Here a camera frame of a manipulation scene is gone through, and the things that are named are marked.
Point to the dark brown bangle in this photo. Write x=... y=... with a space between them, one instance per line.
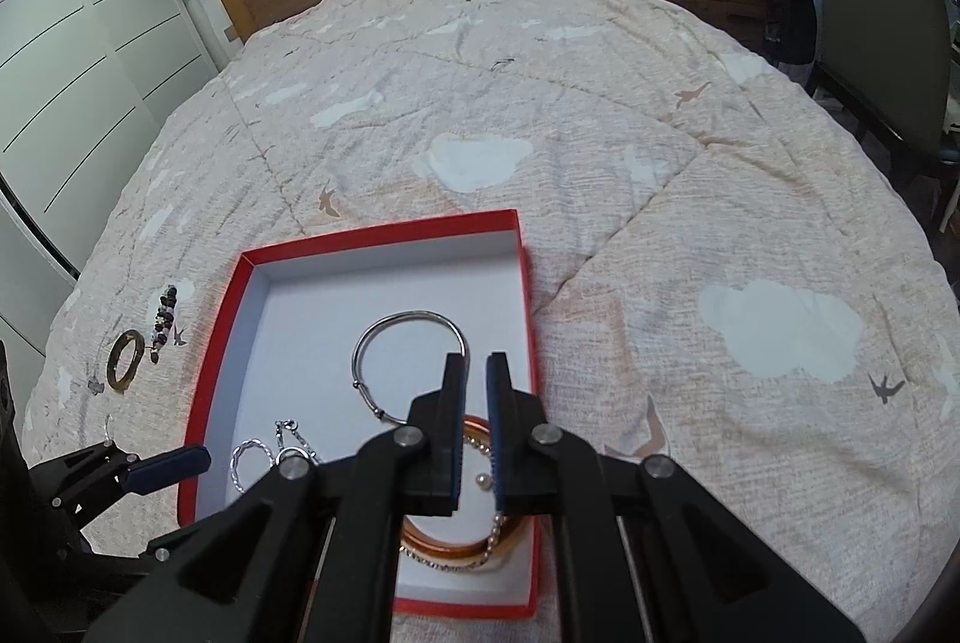
x=112 y=369

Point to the grey chair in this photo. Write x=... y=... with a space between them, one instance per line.
x=877 y=12

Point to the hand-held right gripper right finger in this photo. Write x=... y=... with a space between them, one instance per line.
x=510 y=455

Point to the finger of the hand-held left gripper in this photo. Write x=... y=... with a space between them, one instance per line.
x=75 y=470
x=169 y=467

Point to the amber bangle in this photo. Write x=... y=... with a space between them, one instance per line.
x=465 y=549

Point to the beige bird print blanket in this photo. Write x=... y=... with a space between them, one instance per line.
x=600 y=200

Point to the white wardrobe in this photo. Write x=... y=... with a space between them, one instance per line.
x=82 y=88

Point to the red jewelry box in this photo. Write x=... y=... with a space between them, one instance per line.
x=315 y=313

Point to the thin silver bangle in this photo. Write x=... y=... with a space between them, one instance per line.
x=360 y=380

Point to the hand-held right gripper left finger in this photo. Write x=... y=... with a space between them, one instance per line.
x=439 y=455

